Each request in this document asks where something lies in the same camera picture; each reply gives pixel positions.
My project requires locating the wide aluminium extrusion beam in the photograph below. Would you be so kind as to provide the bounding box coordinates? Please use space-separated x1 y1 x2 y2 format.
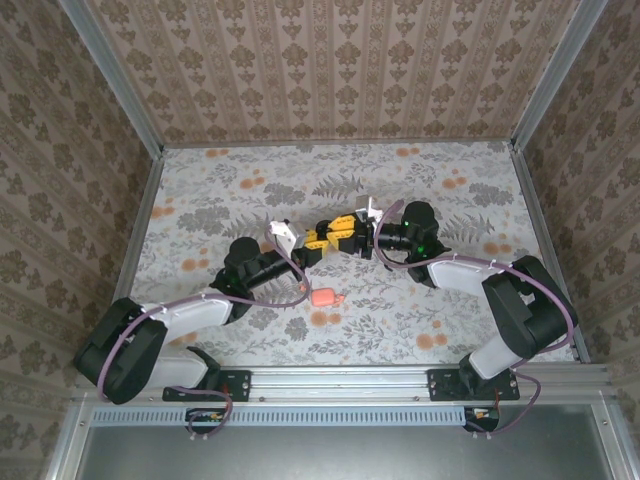
74 365 614 401

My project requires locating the floral patterned table cover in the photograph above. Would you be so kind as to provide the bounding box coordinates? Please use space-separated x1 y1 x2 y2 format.
112 140 576 367

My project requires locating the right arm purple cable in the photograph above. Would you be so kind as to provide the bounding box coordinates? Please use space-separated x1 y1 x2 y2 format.
372 198 579 440

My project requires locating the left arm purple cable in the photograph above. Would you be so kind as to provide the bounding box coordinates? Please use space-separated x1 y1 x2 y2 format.
97 232 312 441

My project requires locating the aluminium table edge rail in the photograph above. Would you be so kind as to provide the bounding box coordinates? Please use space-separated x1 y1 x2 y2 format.
97 149 166 366
162 138 516 150
509 147 591 364

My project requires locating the black wiring junction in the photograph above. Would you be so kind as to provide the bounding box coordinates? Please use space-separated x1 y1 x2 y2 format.
185 407 234 435
462 405 501 434

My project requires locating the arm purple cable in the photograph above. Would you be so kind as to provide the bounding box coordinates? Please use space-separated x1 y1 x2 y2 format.
372 198 579 440
97 232 312 441

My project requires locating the grey slotted cable duct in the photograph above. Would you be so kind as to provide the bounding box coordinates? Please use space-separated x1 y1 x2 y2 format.
92 405 469 426

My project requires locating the aluminium frame post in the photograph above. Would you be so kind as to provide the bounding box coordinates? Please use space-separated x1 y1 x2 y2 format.
510 0 609 151
58 0 165 156

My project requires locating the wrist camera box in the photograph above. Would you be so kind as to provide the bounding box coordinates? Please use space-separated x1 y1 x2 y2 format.
353 195 384 222
268 219 301 251

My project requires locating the grey metal sheet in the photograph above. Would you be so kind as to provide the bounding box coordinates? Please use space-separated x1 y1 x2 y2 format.
74 424 616 480

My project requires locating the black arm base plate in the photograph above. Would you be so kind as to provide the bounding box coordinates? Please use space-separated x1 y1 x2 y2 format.
427 368 521 403
163 368 251 403

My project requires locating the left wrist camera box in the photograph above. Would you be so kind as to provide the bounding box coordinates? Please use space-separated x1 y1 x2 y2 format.
268 219 301 251

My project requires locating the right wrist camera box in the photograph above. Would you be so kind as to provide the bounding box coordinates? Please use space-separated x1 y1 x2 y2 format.
353 195 384 222

